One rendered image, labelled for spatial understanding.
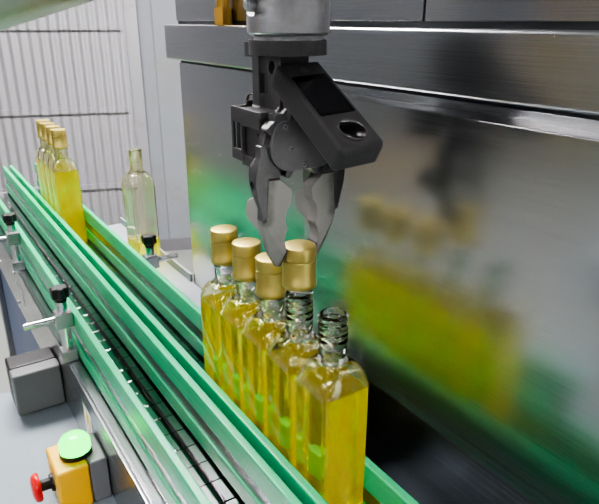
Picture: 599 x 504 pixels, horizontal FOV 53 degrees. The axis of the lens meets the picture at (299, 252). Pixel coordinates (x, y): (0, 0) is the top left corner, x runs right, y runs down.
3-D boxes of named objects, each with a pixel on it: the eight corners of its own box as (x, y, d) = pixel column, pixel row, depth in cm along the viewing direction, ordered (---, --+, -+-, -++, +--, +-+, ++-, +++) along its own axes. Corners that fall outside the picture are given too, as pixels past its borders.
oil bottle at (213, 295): (260, 422, 84) (256, 281, 76) (223, 436, 81) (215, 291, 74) (241, 402, 88) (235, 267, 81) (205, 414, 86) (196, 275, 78)
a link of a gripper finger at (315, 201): (310, 235, 68) (300, 156, 64) (341, 252, 63) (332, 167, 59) (287, 244, 66) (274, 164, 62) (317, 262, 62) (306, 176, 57)
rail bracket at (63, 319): (81, 363, 99) (70, 289, 94) (34, 377, 95) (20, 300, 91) (75, 353, 102) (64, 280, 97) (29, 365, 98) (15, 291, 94)
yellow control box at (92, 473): (113, 498, 88) (107, 457, 86) (60, 520, 84) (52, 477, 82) (99, 470, 94) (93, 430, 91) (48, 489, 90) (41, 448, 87)
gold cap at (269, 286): (293, 295, 67) (293, 258, 65) (265, 302, 65) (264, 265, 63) (276, 284, 70) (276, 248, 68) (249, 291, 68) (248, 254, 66)
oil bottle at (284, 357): (332, 499, 71) (336, 337, 63) (291, 519, 68) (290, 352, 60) (305, 470, 75) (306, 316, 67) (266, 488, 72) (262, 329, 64)
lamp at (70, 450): (96, 455, 86) (93, 438, 85) (63, 467, 84) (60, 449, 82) (87, 438, 89) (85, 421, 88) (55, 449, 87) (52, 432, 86)
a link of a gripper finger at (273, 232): (256, 251, 64) (267, 165, 62) (285, 270, 60) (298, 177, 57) (230, 252, 63) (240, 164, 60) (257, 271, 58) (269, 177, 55)
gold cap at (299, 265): (323, 287, 61) (324, 246, 60) (293, 295, 59) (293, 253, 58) (304, 275, 64) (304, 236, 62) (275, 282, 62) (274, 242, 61)
